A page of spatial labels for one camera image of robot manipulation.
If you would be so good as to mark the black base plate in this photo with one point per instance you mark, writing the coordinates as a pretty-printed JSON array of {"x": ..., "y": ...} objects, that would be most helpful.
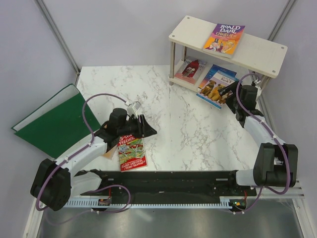
[{"x": 169, "y": 187}]

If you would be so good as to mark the Jane Eyre book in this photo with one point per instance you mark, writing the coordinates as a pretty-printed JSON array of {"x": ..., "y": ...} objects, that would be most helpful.
[{"x": 214, "y": 69}]

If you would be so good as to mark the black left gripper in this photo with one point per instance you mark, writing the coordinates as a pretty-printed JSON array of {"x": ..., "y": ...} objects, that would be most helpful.
[{"x": 144, "y": 129}]

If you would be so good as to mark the Why Do Dogs Bark book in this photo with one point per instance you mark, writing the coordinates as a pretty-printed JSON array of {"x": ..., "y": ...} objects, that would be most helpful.
[{"x": 209, "y": 92}]

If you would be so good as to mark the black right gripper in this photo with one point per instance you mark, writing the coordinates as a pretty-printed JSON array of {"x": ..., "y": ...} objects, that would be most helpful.
[{"x": 229, "y": 101}]

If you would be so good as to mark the Charlie Chocolate Factory book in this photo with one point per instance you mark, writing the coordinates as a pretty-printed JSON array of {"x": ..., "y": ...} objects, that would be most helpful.
[{"x": 223, "y": 40}]

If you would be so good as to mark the aluminium rail frame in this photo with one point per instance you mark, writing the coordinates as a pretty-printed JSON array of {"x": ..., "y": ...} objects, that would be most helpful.
[{"x": 292, "y": 193}]

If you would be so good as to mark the red 13-Storey Treehouse book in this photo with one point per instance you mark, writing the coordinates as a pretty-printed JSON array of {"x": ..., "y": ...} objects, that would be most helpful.
[{"x": 131, "y": 153}]

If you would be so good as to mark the white slotted cable duct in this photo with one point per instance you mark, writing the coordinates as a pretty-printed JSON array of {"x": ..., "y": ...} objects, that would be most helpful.
[{"x": 103, "y": 202}]

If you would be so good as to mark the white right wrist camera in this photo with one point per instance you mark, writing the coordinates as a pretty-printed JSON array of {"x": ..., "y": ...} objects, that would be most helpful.
[{"x": 256, "y": 83}]

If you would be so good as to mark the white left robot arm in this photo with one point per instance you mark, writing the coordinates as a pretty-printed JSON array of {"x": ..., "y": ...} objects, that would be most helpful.
[{"x": 57, "y": 181}]

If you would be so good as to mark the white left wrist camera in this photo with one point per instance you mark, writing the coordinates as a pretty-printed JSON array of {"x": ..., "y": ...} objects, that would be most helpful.
[{"x": 135, "y": 106}]

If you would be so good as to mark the red house cover book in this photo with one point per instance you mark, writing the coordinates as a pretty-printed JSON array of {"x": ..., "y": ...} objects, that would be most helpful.
[{"x": 191, "y": 70}]

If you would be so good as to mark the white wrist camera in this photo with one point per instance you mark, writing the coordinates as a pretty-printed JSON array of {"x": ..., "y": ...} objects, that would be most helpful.
[
  {"x": 135, "y": 106},
  {"x": 256, "y": 83}
]

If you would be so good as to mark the orange Charlie portrait book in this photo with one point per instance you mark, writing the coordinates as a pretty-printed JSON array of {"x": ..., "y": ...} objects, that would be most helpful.
[{"x": 109, "y": 152}]

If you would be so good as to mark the white two-tier shelf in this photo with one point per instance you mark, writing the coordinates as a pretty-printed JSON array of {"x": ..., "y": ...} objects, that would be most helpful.
[{"x": 252, "y": 53}]

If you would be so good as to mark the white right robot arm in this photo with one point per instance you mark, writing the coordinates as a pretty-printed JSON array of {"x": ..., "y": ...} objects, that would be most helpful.
[{"x": 276, "y": 161}]

